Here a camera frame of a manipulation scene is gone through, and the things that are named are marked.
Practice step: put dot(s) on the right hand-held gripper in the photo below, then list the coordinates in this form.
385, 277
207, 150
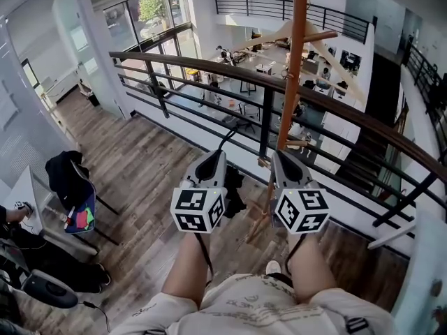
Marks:
304, 211

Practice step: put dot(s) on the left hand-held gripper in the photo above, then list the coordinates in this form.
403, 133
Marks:
195, 209

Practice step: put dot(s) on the brown wooden coat rack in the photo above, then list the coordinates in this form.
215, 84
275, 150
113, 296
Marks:
295, 47

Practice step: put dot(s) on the person's right forearm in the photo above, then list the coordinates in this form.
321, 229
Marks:
314, 267

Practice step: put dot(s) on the person's left forearm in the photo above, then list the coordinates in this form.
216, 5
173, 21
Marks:
186, 271

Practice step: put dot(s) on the wood-topped black metal railing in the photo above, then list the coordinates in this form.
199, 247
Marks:
349, 115

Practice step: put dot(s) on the person's white shoe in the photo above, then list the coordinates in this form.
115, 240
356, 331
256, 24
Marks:
273, 267

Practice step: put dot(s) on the dark staircase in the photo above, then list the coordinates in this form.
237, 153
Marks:
380, 117

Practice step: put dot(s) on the green cloth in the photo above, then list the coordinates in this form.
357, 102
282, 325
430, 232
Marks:
91, 213

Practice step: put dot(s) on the dark blue metal-legged chair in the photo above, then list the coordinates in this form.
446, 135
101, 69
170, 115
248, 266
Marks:
84, 201

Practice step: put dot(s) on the red cloth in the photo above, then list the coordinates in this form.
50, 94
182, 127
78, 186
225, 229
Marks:
83, 219

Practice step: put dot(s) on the black waste bin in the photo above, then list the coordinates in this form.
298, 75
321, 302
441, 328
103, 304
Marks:
93, 100

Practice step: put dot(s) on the person's white printed shirt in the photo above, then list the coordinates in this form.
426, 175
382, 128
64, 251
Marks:
258, 309

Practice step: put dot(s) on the pale wooden clothes hanger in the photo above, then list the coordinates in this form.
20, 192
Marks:
269, 34

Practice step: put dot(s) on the black jacket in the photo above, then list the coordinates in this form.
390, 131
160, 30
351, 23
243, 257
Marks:
63, 176

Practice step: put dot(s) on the table with pale blue cloth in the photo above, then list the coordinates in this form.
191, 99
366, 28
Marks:
426, 257

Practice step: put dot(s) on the black metal balcony railing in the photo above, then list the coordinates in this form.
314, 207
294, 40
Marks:
314, 12

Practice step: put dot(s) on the large glass window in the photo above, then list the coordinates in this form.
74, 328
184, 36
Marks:
153, 16

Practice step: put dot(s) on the black metal walkway railing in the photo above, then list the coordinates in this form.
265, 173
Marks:
426, 79

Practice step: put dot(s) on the small brown round object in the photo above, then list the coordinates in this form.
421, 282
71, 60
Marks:
436, 287

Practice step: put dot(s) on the frosted glass partition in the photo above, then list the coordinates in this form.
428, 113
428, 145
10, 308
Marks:
52, 47

